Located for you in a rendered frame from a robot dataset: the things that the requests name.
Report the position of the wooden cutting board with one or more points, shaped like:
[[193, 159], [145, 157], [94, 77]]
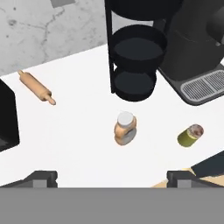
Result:
[[214, 180]]

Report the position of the wooden rolling pin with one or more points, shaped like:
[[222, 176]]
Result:
[[36, 87]]

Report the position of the orange condiment bottle white cap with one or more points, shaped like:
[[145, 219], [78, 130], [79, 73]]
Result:
[[125, 128]]

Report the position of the black knife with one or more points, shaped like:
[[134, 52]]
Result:
[[210, 166]]

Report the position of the black appliance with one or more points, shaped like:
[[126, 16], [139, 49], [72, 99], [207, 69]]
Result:
[[7, 116]]

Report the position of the black coffee machine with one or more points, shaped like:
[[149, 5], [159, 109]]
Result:
[[195, 49]]

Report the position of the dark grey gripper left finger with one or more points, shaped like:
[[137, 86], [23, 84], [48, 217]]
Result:
[[40, 179]]

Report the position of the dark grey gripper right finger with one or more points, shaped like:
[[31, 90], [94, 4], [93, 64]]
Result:
[[182, 180]]

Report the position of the olive green shaker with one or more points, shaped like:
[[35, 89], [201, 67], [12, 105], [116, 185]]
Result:
[[190, 136]]

